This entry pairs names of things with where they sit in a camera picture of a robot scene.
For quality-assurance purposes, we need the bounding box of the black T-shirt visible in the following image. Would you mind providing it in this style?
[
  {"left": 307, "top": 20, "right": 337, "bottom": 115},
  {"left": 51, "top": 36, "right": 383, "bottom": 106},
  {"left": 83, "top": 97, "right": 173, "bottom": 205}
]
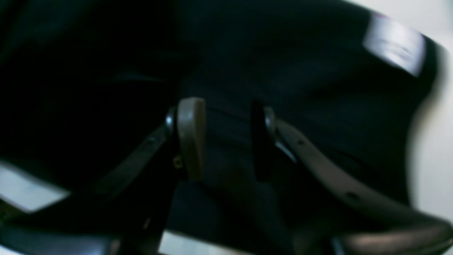
[{"left": 1, "top": 0, "right": 439, "bottom": 255}]

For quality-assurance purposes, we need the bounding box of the white garment label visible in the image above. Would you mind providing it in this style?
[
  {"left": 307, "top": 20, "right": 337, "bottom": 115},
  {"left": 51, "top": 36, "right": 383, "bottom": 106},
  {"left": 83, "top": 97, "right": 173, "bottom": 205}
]
[{"left": 363, "top": 13, "right": 426, "bottom": 77}]

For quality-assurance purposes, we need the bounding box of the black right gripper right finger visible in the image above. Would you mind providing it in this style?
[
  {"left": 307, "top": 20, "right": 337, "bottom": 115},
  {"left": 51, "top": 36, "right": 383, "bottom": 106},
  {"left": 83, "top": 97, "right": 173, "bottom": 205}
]
[{"left": 250, "top": 101, "right": 452, "bottom": 255}]

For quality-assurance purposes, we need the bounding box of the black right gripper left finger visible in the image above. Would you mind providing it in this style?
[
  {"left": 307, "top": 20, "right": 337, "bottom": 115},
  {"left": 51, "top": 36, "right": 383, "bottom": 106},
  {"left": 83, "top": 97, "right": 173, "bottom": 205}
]
[{"left": 1, "top": 97, "right": 206, "bottom": 255}]

